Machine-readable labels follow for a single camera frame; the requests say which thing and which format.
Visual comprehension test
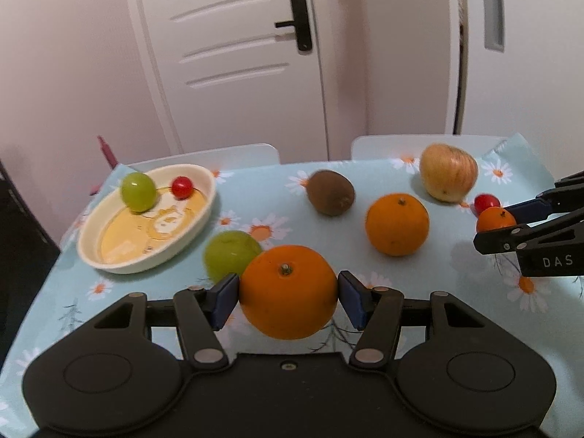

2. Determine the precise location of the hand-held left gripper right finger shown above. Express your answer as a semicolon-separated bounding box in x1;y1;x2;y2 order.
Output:
338;270;487;368

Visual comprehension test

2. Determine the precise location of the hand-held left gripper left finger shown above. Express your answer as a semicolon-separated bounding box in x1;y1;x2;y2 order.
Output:
93;273;241;372

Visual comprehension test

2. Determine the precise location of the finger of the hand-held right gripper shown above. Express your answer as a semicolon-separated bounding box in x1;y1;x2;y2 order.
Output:
504;172;584;226
473;207;584;256

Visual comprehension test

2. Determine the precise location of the small tangerine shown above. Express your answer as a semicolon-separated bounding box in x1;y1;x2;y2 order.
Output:
476;207;518;234

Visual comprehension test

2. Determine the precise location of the red cherry tomato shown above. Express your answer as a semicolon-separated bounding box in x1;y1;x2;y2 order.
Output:
171;176;194;200
473;194;501;216

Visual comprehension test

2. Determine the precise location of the green jujube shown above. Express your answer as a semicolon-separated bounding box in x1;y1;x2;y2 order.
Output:
121;172;157;213
203;230;263;284

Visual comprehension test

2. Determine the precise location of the large orange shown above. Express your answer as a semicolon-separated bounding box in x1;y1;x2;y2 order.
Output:
365;193;430;257
239;245;339;339

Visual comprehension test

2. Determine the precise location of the yellow red apple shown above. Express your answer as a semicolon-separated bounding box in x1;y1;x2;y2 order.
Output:
419;143;479;203

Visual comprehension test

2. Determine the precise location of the brown kiwi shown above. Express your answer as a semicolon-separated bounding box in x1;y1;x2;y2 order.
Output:
306;170;356;216

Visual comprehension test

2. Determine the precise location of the cream oval dish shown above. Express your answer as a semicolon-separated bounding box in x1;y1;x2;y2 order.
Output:
77;163;216;275

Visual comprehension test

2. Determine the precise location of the floral light blue tablecloth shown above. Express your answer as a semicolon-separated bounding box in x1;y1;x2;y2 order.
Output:
0;133;584;438

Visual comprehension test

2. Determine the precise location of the white sliding door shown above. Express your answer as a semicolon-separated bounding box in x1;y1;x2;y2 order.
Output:
445;0;584;137

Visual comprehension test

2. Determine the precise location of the white chair back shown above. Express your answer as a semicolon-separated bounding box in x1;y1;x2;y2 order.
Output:
122;143;280;168
350;134;509;161

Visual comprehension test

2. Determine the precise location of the white panel door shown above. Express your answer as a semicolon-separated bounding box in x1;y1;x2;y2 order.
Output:
121;0;330;162

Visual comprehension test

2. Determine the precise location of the grey recessed door handle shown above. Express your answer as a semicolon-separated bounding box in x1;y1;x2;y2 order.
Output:
479;0;506;51

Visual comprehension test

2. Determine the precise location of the black door handle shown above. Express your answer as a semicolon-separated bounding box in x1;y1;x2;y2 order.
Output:
274;0;314;52

